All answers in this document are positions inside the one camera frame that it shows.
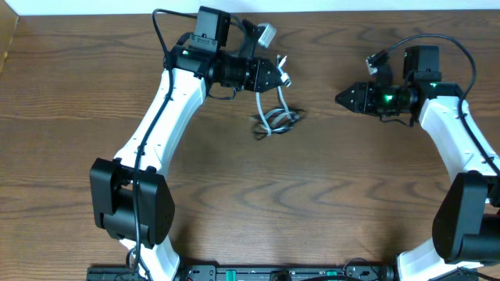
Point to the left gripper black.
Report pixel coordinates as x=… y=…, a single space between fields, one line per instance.
x=254 y=75

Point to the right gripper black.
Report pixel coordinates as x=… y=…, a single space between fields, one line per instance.
x=361 y=101

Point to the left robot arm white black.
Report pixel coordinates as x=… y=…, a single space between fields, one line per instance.
x=130 y=196

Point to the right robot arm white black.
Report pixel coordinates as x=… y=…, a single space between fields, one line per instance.
x=464 y=238

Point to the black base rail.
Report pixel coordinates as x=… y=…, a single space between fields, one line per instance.
x=217 y=273

